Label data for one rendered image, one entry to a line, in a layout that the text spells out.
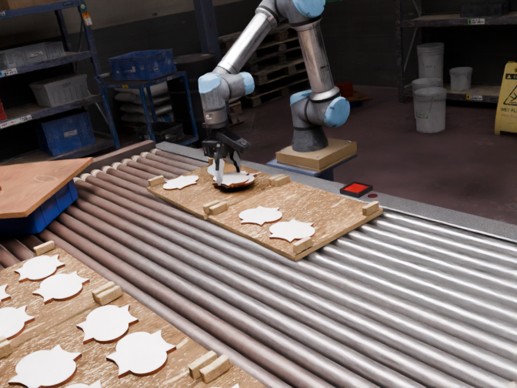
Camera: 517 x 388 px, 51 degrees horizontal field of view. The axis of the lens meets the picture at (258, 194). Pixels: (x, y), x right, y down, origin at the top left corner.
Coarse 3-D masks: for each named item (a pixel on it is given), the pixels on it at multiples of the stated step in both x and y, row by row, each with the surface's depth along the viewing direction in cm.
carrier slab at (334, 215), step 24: (264, 192) 181; (288, 192) 178; (312, 192) 175; (216, 216) 169; (288, 216) 161; (312, 216) 159; (336, 216) 157; (360, 216) 155; (264, 240) 149; (312, 240) 145
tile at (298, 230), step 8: (280, 224) 155; (288, 224) 155; (296, 224) 154; (304, 224) 153; (312, 224) 153; (272, 232) 151; (280, 232) 150; (288, 232) 150; (296, 232) 149; (304, 232) 148; (312, 232) 148; (288, 240) 146
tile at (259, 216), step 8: (264, 208) 167; (272, 208) 166; (240, 216) 164; (248, 216) 163; (256, 216) 162; (264, 216) 162; (272, 216) 161; (280, 216) 160; (256, 224) 159; (264, 224) 159
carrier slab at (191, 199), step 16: (224, 160) 218; (176, 176) 208; (208, 176) 203; (272, 176) 194; (160, 192) 195; (176, 192) 193; (192, 192) 190; (208, 192) 188; (224, 192) 186; (240, 192) 184; (256, 192) 182; (192, 208) 178
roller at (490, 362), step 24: (96, 192) 212; (144, 216) 185; (216, 240) 157; (264, 264) 142; (312, 288) 129; (336, 288) 126; (360, 312) 119; (384, 312) 115; (432, 336) 106; (480, 360) 99; (504, 360) 97
